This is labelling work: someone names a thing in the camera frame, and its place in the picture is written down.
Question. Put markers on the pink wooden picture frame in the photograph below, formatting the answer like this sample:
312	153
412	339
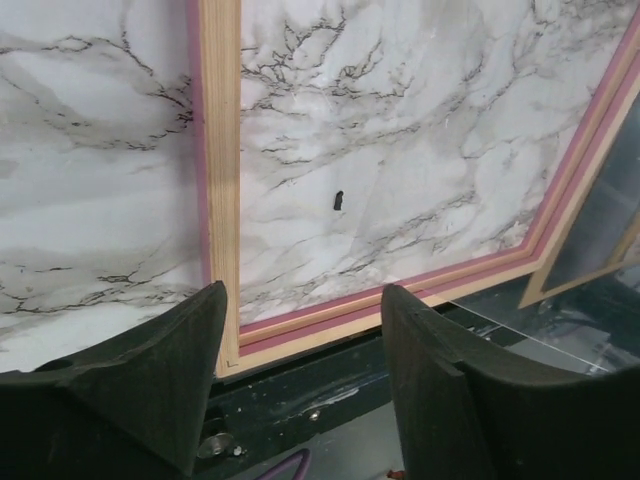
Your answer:
220	175

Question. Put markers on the landscape photo print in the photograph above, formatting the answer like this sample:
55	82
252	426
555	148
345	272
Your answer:
607	212

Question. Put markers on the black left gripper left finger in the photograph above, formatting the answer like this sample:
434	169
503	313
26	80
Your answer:
130	407

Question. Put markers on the brown frame backing board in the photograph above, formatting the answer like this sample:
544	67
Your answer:
594	246

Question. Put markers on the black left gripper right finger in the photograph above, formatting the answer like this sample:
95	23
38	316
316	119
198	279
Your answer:
469	409

